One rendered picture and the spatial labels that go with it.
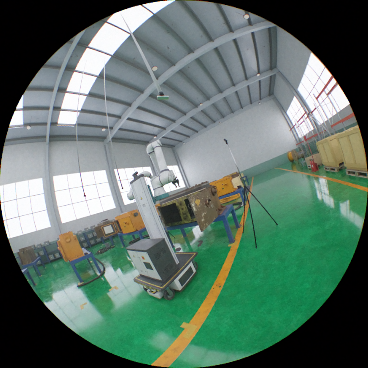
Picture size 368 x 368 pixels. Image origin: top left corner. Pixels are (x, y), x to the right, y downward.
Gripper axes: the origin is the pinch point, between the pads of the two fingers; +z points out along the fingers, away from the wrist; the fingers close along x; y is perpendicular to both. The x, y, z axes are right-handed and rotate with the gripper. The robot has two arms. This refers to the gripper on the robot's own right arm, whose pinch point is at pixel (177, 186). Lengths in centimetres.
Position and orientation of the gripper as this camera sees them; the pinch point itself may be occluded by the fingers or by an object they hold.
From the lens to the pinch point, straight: 239.0
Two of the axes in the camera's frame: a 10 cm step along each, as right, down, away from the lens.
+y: -2.6, 4.7, -8.4
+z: 4.0, 8.5, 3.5
